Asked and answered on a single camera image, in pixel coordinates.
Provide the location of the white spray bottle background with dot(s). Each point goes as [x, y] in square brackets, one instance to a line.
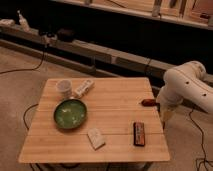
[23, 22]

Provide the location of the red brown handled tool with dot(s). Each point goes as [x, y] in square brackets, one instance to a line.
[148, 102]

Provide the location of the wooden table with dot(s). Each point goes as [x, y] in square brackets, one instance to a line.
[113, 104]

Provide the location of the black round device background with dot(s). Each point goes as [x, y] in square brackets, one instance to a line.
[66, 35]

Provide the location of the white plastic cup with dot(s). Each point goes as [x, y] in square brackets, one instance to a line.
[64, 88]

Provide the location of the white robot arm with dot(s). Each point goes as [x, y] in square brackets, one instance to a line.
[184, 82]

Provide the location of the green ceramic bowl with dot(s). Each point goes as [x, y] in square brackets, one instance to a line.
[70, 114]

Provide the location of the white rectangular block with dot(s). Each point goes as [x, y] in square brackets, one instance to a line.
[96, 138]

